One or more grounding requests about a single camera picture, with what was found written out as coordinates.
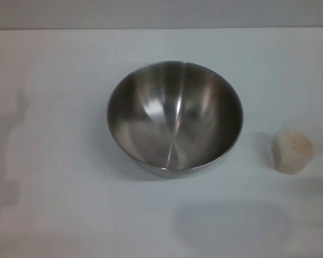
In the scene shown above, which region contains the stainless steel bowl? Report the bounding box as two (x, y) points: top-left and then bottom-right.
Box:
(106, 61), (244, 180)

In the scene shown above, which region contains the clear plastic measuring cup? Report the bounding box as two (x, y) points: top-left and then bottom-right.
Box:
(273, 118), (323, 175)

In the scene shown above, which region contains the white rice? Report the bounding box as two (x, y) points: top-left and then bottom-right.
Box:
(274, 131), (315, 174)

